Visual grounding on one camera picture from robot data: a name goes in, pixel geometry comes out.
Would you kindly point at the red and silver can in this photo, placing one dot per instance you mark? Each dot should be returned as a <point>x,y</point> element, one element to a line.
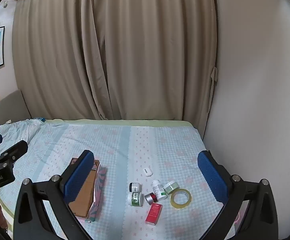
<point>151,197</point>

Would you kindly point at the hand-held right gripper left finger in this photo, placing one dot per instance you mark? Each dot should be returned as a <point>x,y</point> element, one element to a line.
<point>77,180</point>

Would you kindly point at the grey padded headboard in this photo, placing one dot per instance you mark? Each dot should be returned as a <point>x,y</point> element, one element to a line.
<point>7,110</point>

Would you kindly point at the white jar with green label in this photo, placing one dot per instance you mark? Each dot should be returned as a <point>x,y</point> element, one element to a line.
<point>135,199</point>

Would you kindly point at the light blue patterned bed sheet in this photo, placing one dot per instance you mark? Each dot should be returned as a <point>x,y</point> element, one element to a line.
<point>140,155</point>

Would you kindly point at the green jar with white lid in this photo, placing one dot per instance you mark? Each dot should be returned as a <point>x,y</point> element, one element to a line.
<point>171,187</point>

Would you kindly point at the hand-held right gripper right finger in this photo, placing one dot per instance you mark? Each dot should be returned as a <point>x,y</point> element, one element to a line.
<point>212,177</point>

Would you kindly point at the beige curtain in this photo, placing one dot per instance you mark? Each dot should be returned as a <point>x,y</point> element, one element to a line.
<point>110,50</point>

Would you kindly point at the pink item beside bed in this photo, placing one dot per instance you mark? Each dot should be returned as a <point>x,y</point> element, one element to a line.
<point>237,217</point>

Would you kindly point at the crumpled light blue quilt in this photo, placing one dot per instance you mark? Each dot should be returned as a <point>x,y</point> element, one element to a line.
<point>12,132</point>

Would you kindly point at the white wall fixture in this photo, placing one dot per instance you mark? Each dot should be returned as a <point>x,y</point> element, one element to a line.
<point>5,4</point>

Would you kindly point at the red carton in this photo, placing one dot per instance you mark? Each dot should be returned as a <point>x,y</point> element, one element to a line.
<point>154,213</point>

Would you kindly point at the cardboard box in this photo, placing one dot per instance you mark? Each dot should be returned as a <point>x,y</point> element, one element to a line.
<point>86,192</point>

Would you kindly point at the small blue cloth item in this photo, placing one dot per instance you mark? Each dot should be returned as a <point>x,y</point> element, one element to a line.
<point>39,118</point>

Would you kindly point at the white pill bottle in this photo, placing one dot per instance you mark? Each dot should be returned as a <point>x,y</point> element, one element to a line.
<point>159,189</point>

